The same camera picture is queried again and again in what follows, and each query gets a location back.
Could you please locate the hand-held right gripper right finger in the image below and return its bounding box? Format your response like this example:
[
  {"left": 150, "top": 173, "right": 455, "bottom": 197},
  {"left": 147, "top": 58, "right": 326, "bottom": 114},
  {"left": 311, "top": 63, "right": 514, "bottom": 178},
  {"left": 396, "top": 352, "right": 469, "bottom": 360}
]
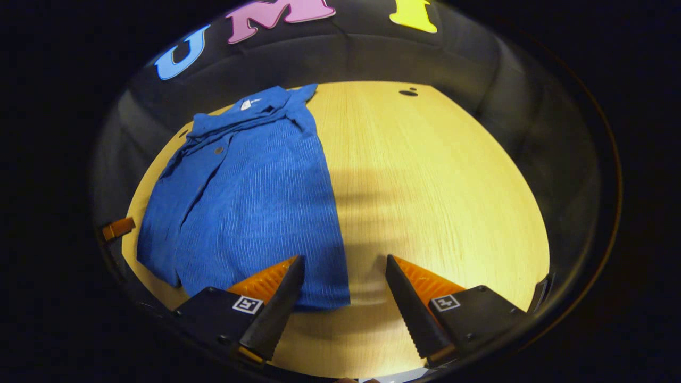
[{"left": 385, "top": 254, "right": 530, "bottom": 369}]

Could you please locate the blue button shirt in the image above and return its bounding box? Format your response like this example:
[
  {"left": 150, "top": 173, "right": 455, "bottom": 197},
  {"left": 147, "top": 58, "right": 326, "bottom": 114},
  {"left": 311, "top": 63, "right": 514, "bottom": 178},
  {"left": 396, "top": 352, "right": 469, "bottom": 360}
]
[{"left": 136, "top": 84, "right": 352, "bottom": 312}]

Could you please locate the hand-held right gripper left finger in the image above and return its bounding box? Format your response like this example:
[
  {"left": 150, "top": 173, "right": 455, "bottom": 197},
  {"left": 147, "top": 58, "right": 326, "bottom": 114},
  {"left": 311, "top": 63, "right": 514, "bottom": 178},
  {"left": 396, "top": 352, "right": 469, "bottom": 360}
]
[{"left": 171, "top": 255, "right": 306, "bottom": 368}]

